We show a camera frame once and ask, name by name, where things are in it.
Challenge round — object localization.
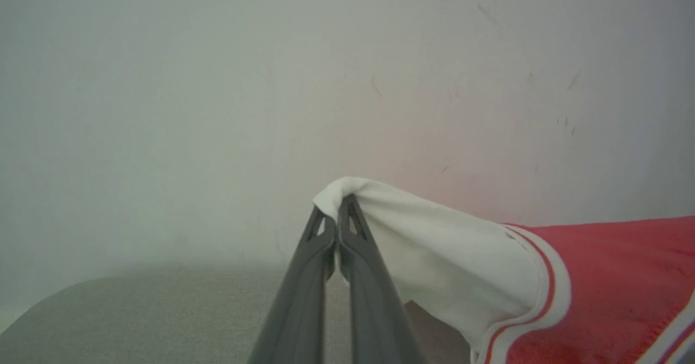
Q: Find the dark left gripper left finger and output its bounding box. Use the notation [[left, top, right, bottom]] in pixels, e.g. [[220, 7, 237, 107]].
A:
[[247, 206, 337, 364]]

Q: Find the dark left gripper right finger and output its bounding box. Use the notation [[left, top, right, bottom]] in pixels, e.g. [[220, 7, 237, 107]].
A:
[[337, 194, 428, 364]]

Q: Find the red and white jersey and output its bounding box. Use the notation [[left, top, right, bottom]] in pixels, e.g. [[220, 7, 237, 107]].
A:
[[312, 177, 695, 364]]

